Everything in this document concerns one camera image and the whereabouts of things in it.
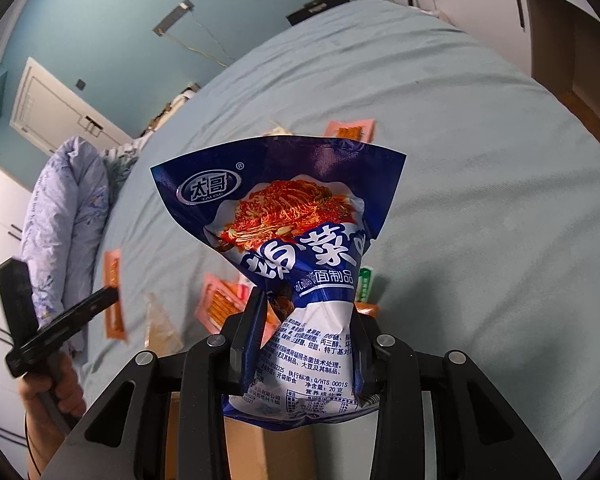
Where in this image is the blue and white snack packet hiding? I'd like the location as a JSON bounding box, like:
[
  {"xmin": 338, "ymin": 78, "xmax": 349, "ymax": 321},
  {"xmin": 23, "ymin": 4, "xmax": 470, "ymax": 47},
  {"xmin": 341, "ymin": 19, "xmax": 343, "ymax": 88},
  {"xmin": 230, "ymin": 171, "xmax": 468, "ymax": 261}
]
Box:
[{"xmin": 150, "ymin": 134, "xmax": 407, "ymax": 432}]

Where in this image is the person's left forearm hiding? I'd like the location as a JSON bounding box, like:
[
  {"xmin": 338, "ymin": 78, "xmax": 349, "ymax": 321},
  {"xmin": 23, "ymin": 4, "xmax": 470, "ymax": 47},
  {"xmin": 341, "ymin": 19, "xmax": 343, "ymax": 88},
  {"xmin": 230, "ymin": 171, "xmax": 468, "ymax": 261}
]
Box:
[{"xmin": 23, "ymin": 410, "xmax": 74, "ymax": 479}]

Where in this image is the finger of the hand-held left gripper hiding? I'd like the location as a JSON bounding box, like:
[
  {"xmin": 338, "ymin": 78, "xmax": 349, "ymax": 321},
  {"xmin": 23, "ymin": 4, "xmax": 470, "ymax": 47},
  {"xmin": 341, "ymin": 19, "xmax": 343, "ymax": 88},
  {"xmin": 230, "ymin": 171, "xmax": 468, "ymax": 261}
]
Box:
[{"xmin": 32, "ymin": 286, "xmax": 120, "ymax": 348}]

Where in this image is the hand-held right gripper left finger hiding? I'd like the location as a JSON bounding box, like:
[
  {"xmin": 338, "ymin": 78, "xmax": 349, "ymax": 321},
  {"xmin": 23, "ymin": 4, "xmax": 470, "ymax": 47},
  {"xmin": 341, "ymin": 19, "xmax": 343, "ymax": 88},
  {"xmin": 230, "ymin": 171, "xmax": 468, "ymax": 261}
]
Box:
[{"xmin": 37, "ymin": 287, "xmax": 268, "ymax": 480}]

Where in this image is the floral folded quilt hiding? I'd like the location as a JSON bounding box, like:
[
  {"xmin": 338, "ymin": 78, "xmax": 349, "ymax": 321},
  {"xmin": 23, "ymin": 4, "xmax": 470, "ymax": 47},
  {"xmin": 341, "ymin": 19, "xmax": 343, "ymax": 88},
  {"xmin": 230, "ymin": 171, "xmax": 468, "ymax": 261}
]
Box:
[{"xmin": 19, "ymin": 135, "xmax": 148, "ymax": 361}]

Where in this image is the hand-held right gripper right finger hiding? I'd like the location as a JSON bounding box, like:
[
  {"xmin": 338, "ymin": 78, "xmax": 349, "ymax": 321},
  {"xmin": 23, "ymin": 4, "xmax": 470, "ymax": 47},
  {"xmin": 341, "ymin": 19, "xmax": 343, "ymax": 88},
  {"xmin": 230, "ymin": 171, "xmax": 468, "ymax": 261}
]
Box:
[{"xmin": 352, "ymin": 306, "xmax": 563, "ymax": 480}]

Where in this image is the white door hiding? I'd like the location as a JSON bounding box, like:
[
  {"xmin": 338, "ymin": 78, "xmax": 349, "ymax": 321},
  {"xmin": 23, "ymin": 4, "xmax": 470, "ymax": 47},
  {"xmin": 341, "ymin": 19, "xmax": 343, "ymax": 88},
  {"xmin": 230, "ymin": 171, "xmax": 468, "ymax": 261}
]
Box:
[{"xmin": 9, "ymin": 57, "xmax": 133, "ymax": 157}]

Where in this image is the black headboard device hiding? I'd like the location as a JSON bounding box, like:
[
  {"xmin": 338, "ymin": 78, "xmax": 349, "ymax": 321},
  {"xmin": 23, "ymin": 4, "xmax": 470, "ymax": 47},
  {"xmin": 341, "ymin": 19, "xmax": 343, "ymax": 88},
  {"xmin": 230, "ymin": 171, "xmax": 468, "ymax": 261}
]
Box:
[{"xmin": 286, "ymin": 0, "xmax": 352, "ymax": 27}]

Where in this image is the white cabinet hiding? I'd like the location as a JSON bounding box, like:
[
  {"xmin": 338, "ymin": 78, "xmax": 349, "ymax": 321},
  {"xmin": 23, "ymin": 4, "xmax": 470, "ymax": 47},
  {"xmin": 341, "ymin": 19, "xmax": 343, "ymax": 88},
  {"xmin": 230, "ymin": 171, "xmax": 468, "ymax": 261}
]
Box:
[{"xmin": 370, "ymin": 0, "xmax": 600, "ymax": 78}]

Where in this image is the light blue bed sheet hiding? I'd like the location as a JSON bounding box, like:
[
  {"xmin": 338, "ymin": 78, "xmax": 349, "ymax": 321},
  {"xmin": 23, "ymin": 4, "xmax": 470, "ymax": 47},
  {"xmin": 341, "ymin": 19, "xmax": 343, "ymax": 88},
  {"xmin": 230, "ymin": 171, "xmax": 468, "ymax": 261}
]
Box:
[{"xmin": 80, "ymin": 0, "xmax": 600, "ymax": 480}]

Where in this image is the person's left hand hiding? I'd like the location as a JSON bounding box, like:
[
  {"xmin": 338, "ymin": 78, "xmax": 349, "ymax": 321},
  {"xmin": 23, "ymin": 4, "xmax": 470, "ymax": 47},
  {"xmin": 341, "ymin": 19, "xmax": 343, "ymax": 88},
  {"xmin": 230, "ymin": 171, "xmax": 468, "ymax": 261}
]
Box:
[{"xmin": 18, "ymin": 351, "xmax": 87, "ymax": 433}]

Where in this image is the brown cardboard box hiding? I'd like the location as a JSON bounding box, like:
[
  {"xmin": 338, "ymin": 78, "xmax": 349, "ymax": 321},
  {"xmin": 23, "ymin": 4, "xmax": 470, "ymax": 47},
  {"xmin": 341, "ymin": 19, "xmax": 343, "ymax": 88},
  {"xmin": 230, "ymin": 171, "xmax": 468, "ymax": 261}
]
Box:
[{"xmin": 169, "ymin": 391, "xmax": 381, "ymax": 480}]

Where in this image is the clear plastic bag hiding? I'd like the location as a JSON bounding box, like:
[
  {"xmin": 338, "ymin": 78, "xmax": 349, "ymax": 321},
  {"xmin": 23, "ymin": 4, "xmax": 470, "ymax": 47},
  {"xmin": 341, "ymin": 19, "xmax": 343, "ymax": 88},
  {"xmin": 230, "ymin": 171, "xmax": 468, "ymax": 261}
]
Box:
[{"xmin": 144, "ymin": 292, "xmax": 183, "ymax": 358}]

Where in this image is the green snack packet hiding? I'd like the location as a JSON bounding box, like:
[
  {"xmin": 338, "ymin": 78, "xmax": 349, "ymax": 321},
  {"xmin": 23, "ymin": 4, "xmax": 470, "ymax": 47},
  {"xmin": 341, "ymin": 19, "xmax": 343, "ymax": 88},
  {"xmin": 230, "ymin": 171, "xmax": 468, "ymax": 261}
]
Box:
[{"xmin": 358, "ymin": 267, "xmax": 378, "ymax": 304}]

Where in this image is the wall-mounted grey bracket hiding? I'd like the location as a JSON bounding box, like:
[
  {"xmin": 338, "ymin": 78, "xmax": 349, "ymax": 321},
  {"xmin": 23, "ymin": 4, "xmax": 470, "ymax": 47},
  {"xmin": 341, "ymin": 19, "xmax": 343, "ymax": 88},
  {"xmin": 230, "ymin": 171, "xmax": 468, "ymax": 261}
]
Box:
[{"xmin": 152, "ymin": 0, "xmax": 197, "ymax": 39}]

